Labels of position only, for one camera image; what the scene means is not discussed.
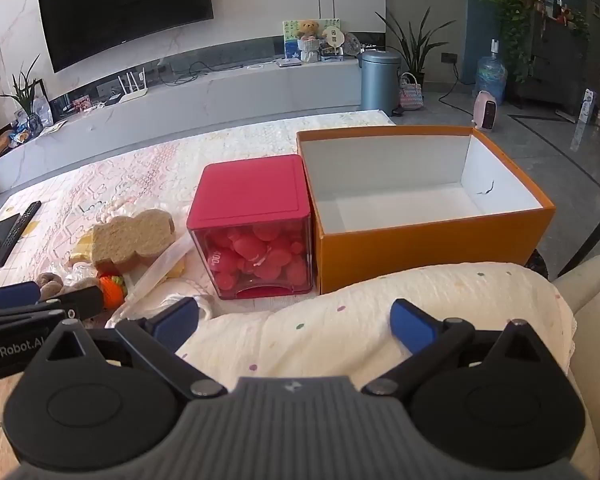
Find clear plastic bag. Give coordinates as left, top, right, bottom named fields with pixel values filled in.
left=125, top=234, right=206, bottom=306

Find dark cabinet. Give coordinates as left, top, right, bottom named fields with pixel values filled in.
left=517, top=7, right=596, bottom=111

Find pink space heater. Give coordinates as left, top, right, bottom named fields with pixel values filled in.
left=471, top=90, right=503, bottom=132

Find black remote control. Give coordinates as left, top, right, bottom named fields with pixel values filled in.
left=1, top=201, right=42, bottom=257

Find white router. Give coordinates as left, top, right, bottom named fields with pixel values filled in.
left=115, top=72, right=151, bottom=104

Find orange crochet fruit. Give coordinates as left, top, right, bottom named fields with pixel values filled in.
left=97, top=273, right=129, bottom=311

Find long-leaf potted plant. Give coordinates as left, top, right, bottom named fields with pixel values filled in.
left=375, top=7, right=456, bottom=86

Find small potted green plant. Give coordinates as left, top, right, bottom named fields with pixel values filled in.
left=0, top=55, right=46, bottom=133

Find woven basket bag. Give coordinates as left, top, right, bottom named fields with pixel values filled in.
left=399, top=72, right=425, bottom=111

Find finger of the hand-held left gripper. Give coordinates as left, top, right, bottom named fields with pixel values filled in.
left=0, top=287, right=105, bottom=333
left=0, top=281, right=42, bottom=312

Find brown teddy bear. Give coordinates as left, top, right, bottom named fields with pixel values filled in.
left=296, top=20, right=324, bottom=63

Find trailing green plant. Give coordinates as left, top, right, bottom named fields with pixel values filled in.
left=480, top=0, right=546, bottom=83

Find red storage box with balls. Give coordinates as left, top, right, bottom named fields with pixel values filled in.
left=186, top=155, right=314, bottom=301

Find black wall television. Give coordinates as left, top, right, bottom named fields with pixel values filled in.
left=37, top=0, right=215, bottom=73

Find cream sofa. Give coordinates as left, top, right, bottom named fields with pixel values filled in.
left=550, top=254, right=600, bottom=480

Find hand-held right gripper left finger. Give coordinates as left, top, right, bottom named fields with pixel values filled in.
left=25, top=297, right=228, bottom=401

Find small brown plush toy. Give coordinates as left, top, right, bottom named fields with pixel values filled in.
left=37, top=272, right=67, bottom=302

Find blue water jug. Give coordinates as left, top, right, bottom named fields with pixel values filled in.
left=475, top=39, right=508, bottom=106

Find orange cardboard box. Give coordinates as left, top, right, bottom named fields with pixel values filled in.
left=296, top=126, right=557, bottom=295

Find grey marble television console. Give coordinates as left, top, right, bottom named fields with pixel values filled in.
left=0, top=55, right=363, bottom=196

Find green and blue painting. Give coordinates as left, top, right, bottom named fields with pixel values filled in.
left=282, top=19, right=343, bottom=61

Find white hand fan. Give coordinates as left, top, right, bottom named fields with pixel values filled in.
left=322, top=25, right=342, bottom=54

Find brown bear-shaped sponge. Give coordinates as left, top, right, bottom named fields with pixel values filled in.
left=91, top=208, right=177, bottom=277

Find blue-grey trash can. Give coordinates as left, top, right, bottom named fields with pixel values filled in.
left=361, top=50, right=402, bottom=112

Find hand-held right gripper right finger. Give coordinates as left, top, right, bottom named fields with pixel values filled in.
left=362, top=299, right=568, bottom=397

